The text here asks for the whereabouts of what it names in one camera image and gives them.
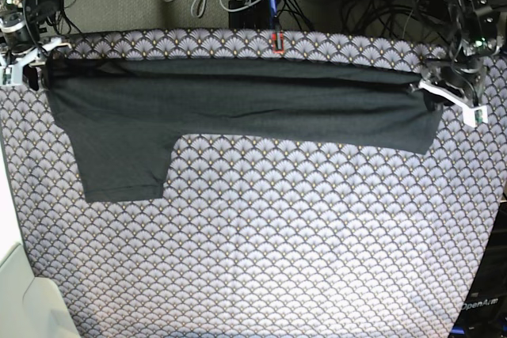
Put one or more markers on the black OpenArm box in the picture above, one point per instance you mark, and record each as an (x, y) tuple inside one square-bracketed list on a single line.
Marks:
[(483, 313)]

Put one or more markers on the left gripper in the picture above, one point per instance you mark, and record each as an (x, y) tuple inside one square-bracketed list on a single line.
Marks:
[(465, 80)]

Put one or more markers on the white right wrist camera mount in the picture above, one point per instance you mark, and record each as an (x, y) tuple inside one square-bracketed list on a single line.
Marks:
[(12, 70)]

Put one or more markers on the dark grey T-shirt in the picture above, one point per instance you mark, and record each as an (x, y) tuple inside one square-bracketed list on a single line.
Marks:
[(124, 117)]

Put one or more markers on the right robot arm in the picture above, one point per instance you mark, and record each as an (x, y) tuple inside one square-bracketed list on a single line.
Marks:
[(22, 24)]

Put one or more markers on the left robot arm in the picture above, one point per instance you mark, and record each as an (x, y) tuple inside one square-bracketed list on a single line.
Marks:
[(471, 34)]

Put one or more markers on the fan patterned tablecloth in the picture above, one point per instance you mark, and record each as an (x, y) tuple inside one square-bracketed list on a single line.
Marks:
[(264, 237)]

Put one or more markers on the red clamp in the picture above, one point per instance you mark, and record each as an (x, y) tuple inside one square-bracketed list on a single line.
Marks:
[(278, 41)]

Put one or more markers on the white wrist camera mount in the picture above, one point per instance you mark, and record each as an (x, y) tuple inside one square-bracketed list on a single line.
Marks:
[(12, 70), (472, 115)]

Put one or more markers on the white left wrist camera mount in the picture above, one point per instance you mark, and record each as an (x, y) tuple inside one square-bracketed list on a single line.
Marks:
[(472, 115)]

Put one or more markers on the white plastic bin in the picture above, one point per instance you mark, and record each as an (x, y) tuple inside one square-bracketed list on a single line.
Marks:
[(31, 306)]

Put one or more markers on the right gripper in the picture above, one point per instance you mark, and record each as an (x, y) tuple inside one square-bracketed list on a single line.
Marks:
[(18, 43)]

